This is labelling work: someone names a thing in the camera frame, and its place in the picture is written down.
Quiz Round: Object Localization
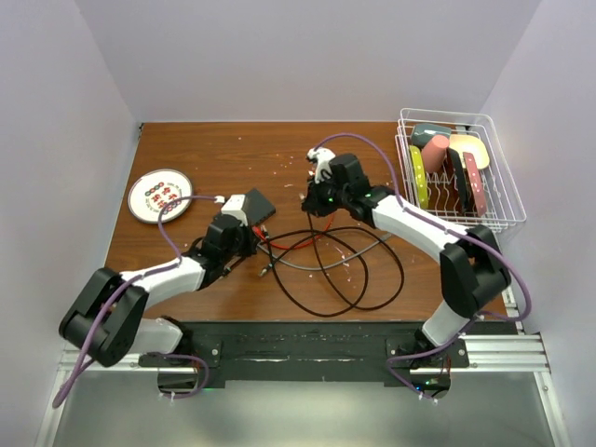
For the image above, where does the cream square plate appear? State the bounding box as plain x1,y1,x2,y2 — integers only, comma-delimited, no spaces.
449,133,490,169

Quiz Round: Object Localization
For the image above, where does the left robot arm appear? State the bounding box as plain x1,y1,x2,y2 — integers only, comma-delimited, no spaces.
59,215,257,367

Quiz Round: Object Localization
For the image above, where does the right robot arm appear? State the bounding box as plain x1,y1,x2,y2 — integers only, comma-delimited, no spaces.
302,147,511,366

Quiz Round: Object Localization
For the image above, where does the pink cup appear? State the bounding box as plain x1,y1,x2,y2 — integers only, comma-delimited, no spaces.
421,134,450,173

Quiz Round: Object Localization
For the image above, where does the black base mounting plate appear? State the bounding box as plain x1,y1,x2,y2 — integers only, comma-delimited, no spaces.
139,321,469,397

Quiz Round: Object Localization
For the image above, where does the grey ethernet cable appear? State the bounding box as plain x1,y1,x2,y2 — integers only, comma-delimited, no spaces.
258,235,392,272

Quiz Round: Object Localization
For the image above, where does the red dotted plate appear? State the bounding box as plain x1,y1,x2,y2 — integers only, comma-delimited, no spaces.
463,152,487,217

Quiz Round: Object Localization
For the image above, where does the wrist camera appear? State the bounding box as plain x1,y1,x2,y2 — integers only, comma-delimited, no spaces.
215,194,248,226
306,147,335,183

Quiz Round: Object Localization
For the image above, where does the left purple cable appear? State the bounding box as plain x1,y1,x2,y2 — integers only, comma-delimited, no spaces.
51,194,223,410

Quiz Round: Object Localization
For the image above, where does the black network switch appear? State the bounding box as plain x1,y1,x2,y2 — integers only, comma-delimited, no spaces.
245,188,276,226

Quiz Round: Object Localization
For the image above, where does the red ethernet cable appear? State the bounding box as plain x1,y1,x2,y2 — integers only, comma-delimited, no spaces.
253,218,336,251

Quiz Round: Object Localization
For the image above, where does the white wire dish rack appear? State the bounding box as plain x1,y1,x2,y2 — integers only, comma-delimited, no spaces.
395,108,526,233

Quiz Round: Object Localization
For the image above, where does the purple cable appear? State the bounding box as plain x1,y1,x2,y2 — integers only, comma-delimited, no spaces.
312,132,535,401
51,194,223,410

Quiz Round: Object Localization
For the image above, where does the aluminium frame rail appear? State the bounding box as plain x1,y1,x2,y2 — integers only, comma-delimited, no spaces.
34,232,572,447

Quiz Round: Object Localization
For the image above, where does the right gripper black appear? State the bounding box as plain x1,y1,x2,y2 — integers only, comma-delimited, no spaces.
304,170,350,218

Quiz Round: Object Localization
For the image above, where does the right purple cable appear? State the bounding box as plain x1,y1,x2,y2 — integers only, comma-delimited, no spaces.
312,132,535,401

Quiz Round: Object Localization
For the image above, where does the dark teal bowl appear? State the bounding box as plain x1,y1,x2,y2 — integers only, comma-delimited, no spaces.
410,123,452,148

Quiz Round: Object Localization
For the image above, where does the black cable loop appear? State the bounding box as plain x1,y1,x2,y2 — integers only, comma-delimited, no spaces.
272,211,372,318
260,213,405,318

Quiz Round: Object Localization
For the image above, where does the white patterned plate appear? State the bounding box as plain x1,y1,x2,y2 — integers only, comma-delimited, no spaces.
127,169,193,224

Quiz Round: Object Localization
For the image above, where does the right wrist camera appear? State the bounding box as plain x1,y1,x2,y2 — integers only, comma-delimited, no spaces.
306,147,335,183

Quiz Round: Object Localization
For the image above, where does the yellow-green plate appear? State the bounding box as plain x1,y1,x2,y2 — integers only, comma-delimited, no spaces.
409,145,428,210

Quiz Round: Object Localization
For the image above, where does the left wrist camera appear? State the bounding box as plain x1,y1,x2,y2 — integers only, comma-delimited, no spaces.
215,194,248,226

